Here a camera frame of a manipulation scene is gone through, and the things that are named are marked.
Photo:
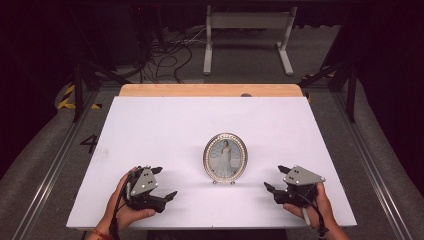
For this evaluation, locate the silver oval photo frame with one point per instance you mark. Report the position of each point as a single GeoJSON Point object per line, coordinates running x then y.
{"type": "Point", "coordinates": [225, 158]}

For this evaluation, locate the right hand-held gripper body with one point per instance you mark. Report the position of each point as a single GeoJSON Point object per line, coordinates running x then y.
{"type": "Point", "coordinates": [301, 178]}

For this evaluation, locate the aluminium floor rail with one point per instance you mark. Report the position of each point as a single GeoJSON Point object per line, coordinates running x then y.
{"type": "Point", "coordinates": [50, 173]}
{"type": "Point", "coordinates": [376, 160]}

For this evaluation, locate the white metal desk frame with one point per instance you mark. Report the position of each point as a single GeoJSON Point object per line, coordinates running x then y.
{"type": "Point", "coordinates": [248, 20]}

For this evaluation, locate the person's right hand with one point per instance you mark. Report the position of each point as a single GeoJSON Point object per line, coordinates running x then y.
{"type": "Point", "coordinates": [315, 213]}

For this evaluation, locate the person's left hand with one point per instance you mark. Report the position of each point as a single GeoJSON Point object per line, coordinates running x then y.
{"type": "Point", "coordinates": [116, 210]}

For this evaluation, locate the black metal stand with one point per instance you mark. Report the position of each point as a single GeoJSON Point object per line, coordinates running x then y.
{"type": "Point", "coordinates": [350, 86]}
{"type": "Point", "coordinates": [79, 90]}

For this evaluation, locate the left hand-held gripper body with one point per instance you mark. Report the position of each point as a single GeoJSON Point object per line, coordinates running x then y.
{"type": "Point", "coordinates": [144, 183]}

